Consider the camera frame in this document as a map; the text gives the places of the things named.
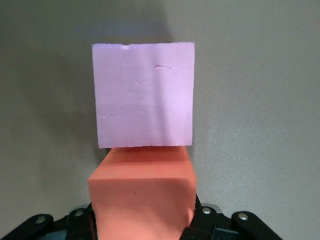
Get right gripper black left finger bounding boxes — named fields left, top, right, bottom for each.
left=0, top=203, right=97, bottom=240

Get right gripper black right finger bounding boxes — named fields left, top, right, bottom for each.
left=183, top=193, right=285, bottom=240

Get orange foam cube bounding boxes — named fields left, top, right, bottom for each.
left=87, top=146, right=196, bottom=240

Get lilac foam cube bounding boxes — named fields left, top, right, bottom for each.
left=91, top=41, right=196, bottom=150

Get brown table cover sheet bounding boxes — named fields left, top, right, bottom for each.
left=0, top=0, right=320, bottom=240

